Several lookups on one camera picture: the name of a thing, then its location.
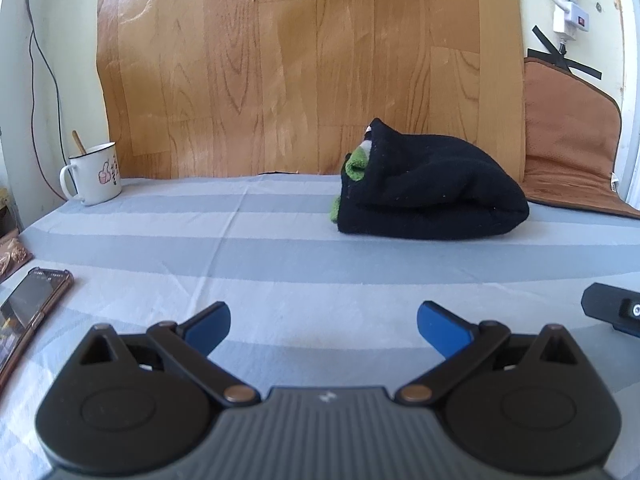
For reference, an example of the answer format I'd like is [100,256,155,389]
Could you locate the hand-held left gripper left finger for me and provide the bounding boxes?
[77,301,262,407]

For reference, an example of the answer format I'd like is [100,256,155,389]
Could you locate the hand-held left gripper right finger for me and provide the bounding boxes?
[394,301,582,407]

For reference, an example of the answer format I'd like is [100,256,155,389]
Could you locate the green black white striped sweater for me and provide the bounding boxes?
[329,117,531,239]

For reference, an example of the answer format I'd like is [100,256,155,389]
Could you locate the light blue striped bed sheet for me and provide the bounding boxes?
[0,174,640,480]

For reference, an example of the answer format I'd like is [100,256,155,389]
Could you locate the brown seat mat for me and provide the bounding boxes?
[520,57,640,220]

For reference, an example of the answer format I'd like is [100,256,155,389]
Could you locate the smartphone in clear case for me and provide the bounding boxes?
[0,267,75,394]

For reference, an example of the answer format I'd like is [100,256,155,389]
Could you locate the white enamel mug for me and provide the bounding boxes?
[59,141,124,207]

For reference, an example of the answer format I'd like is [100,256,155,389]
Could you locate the brown snack packet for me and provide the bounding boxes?
[0,229,34,286]

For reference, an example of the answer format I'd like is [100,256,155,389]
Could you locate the black tape cross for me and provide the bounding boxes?
[527,25,602,81]

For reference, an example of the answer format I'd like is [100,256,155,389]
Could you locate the white power strip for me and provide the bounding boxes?
[536,0,599,44]

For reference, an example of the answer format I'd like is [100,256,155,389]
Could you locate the wood-grain wall sheet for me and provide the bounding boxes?
[95,0,529,181]

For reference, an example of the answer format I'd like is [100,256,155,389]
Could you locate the thin dark wall cable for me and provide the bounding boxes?
[25,0,69,202]

